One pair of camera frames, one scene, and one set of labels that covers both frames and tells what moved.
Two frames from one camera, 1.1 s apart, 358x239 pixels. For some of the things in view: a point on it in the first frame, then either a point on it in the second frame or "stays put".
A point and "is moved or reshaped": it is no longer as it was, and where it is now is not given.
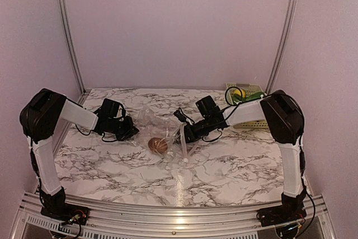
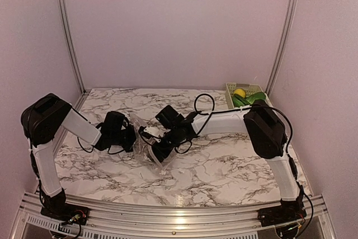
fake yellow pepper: x=238 y=92 stays put
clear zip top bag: x=161 y=135 is moved or reshaped
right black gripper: x=188 y=132 to x=158 y=150
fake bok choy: x=255 y=96 stays put
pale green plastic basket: x=248 y=88 stays put
